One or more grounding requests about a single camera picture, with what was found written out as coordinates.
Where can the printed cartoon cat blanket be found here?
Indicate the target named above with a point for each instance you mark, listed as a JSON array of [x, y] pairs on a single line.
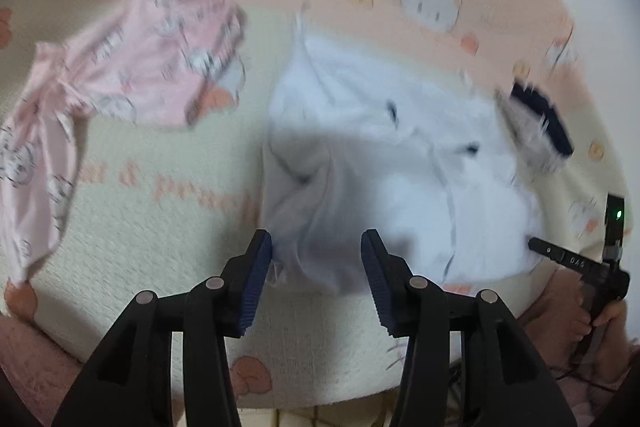
[[165, 227]]

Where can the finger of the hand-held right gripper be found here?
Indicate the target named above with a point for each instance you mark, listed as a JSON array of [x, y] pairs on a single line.
[[560, 253]]

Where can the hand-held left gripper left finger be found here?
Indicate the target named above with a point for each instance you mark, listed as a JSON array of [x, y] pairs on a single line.
[[257, 279]]

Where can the folded navy and white garment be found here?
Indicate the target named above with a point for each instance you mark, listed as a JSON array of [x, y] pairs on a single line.
[[537, 129]]

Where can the pink cartoon print garment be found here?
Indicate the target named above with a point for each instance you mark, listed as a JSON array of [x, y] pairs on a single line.
[[135, 67]]

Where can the white garment with navy trim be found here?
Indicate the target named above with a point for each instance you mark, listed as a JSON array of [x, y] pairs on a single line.
[[380, 177]]

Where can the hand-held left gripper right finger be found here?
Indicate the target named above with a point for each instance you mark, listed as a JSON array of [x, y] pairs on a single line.
[[377, 282]]

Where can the person's right hand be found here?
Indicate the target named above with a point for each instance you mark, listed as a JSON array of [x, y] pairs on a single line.
[[582, 314]]

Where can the pink fluffy cloth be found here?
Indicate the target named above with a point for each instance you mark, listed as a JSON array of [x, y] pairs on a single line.
[[35, 352], [545, 322]]

